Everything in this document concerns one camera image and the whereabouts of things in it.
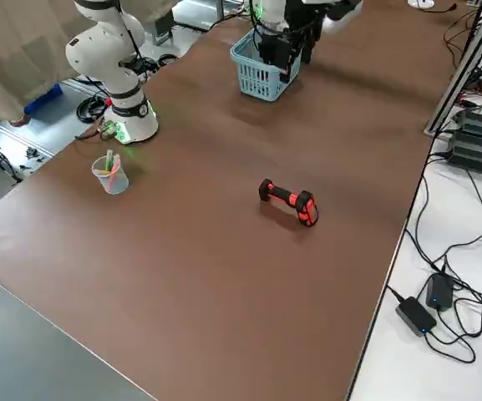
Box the blue plastic object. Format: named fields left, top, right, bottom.
left=23, top=80, right=64, bottom=120

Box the black power adapter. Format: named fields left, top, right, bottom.
left=425, top=272, right=456, bottom=312
left=394, top=295, right=439, bottom=338

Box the dark grey table panel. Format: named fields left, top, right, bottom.
left=0, top=282, right=159, bottom=401

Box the black finned metal box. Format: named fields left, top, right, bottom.
left=446, top=109, right=482, bottom=181

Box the light blue plastic basket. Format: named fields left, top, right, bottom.
left=229, top=28, right=303, bottom=104

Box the orange black barcode scanner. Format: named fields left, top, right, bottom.
left=257, top=177, right=321, bottom=229

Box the beige curtain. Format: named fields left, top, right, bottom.
left=0, top=0, right=183, bottom=135

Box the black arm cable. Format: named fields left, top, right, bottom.
left=114, top=0, right=158, bottom=83
left=249, top=0, right=267, bottom=48

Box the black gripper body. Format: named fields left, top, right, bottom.
left=272, top=0, right=322, bottom=84

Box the pink highlighter pen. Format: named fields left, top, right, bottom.
left=108, top=157, right=124, bottom=190

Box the aluminium rail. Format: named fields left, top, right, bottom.
left=423, top=0, right=482, bottom=137

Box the clear plastic cup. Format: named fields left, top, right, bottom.
left=90, top=150, right=130, bottom=195

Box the black cable coil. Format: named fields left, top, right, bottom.
left=76, top=93, right=113, bottom=124

